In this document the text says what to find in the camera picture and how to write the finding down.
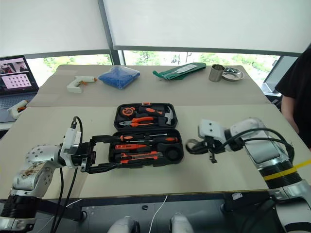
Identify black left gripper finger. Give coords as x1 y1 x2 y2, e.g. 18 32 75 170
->
81 162 123 174
89 134 122 153

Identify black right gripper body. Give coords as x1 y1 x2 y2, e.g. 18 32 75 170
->
203 135 225 164

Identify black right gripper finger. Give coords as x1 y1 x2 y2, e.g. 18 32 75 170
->
186 145 207 155
186 138 207 148

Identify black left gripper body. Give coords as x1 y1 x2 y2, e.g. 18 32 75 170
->
71 142 97 170

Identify large orange black screwdriver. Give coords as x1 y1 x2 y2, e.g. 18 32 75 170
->
126 136 178 145

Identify orange voltage tester pen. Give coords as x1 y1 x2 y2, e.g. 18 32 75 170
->
115 144 148 150

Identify orange black utility knife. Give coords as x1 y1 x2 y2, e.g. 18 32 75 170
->
120 151 164 161

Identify black tool case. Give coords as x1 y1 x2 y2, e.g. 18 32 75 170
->
108 101 185 168

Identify small orange black screwdriver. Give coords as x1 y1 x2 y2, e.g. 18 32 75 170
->
120 133 169 142

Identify orange black tape measure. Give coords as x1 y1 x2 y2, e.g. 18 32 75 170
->
121 106 136 117

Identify white glue gun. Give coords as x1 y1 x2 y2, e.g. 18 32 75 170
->
7 100 30 119
67 75 98 94

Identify grey rounded shape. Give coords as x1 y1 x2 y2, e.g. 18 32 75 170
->
107 216 141 233
170 213 194 233

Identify blue cloth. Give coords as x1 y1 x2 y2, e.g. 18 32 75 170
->
98 66 141 90

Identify metal cup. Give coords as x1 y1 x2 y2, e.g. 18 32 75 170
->
208 64 225 83

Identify yellow tape strip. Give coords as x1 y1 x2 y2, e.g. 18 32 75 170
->
263 159 311 182

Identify green flat package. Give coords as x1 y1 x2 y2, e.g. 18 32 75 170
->
152 62 207 81

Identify round metal dish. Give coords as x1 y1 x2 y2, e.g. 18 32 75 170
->
221 67 245 82

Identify open laptop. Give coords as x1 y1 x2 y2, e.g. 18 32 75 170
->
0 55 39 123

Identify person in black shirt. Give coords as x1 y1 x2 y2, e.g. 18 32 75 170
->
274 43 311 149

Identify white roller blind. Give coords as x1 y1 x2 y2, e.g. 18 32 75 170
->
0 0 111 58
103 0 311 57

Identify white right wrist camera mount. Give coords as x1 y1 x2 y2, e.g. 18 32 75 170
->
197 118 230 146

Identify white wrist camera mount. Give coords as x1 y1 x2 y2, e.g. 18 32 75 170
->
197 118 230 146
60 127 83 168

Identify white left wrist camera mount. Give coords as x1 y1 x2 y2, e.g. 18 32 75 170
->
60 127 83 168

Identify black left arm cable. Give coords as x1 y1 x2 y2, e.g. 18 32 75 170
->
50 116 84 233

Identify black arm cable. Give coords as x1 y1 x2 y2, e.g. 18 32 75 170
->
50 116 84 233
222 127 296 168

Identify orange handled pliers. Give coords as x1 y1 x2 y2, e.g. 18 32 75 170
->
119 116 156 128

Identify claw hammer black handle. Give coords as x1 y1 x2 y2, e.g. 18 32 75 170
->
138 104 175 126

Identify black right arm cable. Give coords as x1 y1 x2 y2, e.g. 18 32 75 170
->
222 127 296 168

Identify thin white cable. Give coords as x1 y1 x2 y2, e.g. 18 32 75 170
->
148 195 169 233

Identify grey window frame post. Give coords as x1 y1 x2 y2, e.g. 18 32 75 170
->
98 0 124 66

